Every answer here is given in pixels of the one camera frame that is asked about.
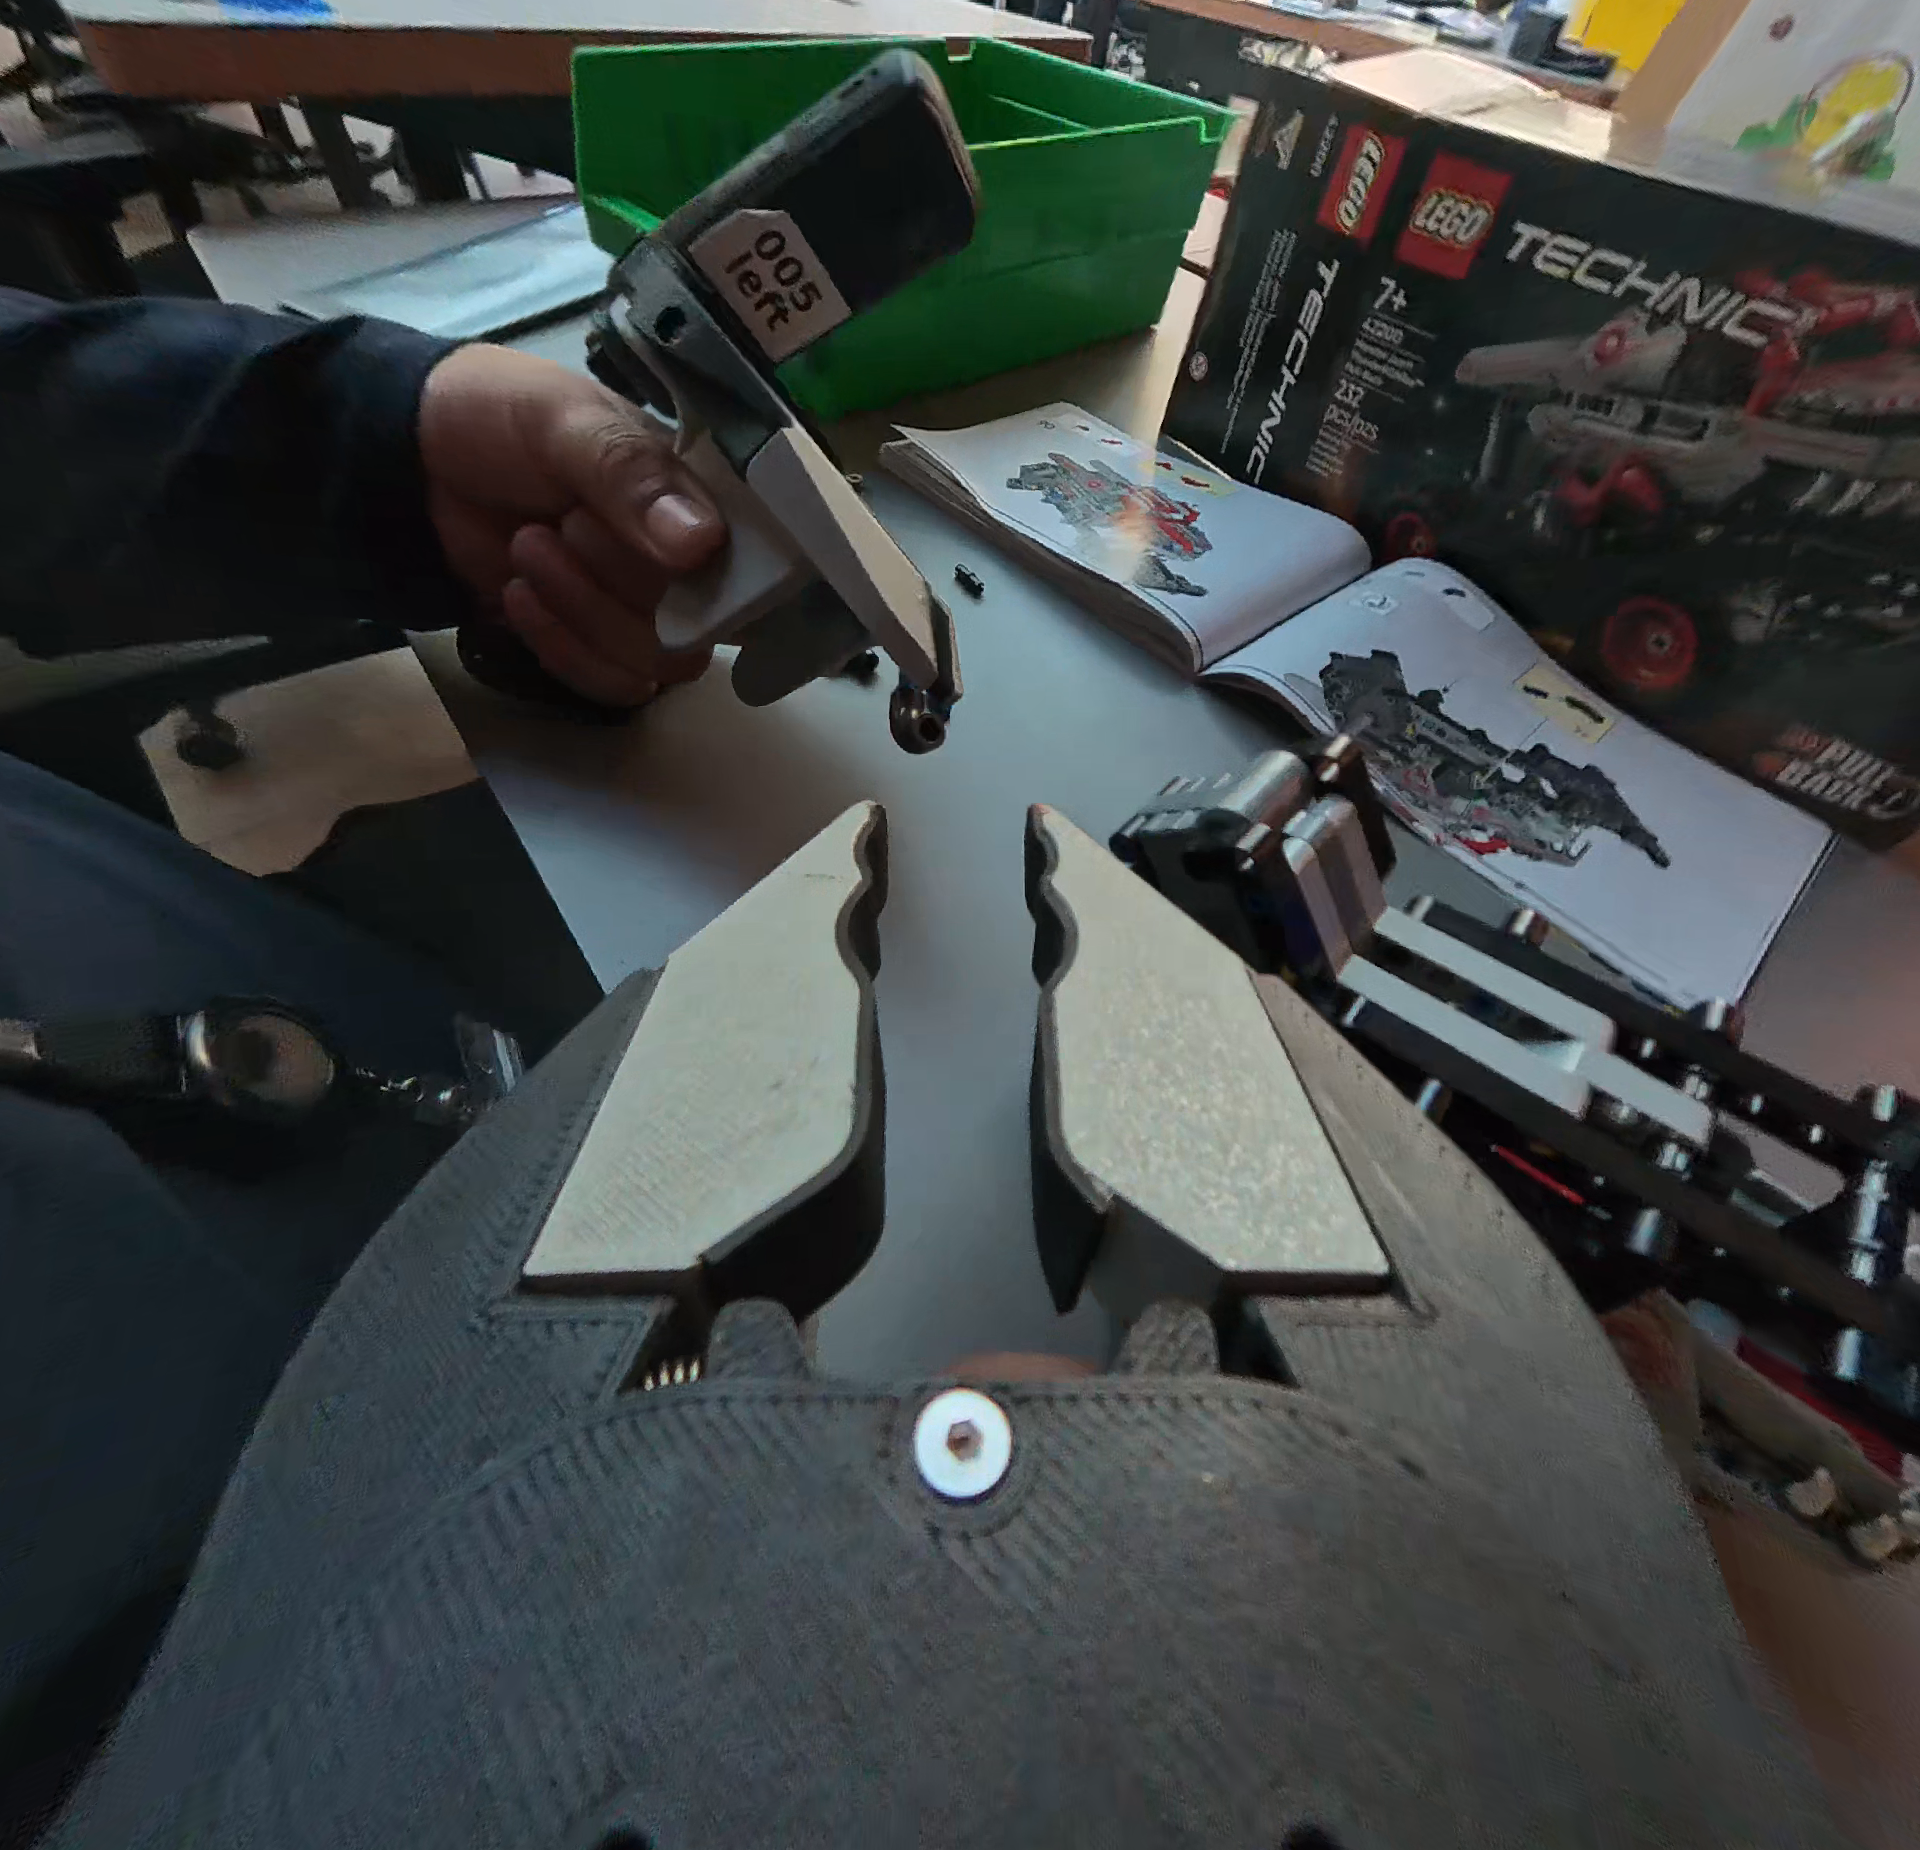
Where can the person's legs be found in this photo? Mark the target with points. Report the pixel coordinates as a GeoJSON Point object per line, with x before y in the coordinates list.
{"type": "Point", "coordinates": [165, 1355]}

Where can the black grey lego vehicle chassis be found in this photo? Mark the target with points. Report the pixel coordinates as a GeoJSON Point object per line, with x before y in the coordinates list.
{"type": "Point", "coordinates": [1575, 1070]}

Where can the dark grey bent lego piece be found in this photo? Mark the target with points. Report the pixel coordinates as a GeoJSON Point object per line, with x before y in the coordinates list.
{"type": "Point", "coordinates": [924, 720]}

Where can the white bag with yellow print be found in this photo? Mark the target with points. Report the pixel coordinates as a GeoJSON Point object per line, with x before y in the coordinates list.
{"type": "Point", "coordinates": [1831, 64]}

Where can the green plastic bin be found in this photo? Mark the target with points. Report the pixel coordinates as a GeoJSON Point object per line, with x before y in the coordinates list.
{"type": "Point", "coordinates": [1080, 244]}

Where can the black lego set box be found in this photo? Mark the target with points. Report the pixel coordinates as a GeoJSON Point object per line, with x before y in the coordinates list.
{"type": "Point", "coordinates": [1649, 426]}

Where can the person's left hand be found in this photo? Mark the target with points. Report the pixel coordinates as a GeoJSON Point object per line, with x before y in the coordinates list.
{"type": "Point", "coordinates": [539, 500]}

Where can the clear plastic sleeve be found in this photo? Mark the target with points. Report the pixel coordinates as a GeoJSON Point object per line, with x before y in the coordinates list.
{"type": "Point", "coordinates": [449, 275]}

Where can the office chair base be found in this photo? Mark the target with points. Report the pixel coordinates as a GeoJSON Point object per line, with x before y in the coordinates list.
{"type": "Point", "coordinates": [210, 732]}

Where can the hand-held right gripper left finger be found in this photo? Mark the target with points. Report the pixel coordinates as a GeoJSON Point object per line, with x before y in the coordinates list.
{"type": "Point", "coordinates": [720, 1099]}

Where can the grey table with wooden edge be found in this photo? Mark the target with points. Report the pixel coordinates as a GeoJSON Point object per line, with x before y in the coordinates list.
{"type": "Point", "coordinates": [496, 5]}
{"type": "Point", "coordinates": [1350, 22]}

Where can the person's left forearm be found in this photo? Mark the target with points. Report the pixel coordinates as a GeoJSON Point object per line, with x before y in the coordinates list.
{"type": "Point", "coordinates": [194, 469]}

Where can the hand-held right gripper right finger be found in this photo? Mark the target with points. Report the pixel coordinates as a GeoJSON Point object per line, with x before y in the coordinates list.
{"type": "Point", "coordinates": [1186, 1115]}

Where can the open instruction booklet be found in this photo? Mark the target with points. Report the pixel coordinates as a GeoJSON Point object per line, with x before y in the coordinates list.
{"type": "Point", "coordinates": [1500, 709]}

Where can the yellow container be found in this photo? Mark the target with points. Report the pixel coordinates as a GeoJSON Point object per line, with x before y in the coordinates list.
{"type": "Point", "coordinates": [1634, 21]}

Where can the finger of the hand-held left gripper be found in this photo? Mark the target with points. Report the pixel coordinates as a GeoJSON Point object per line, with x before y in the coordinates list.
{"type": "Point", "coordinates": [780, 665]}
{"type": "Point", "coordinates": [854, 559]}

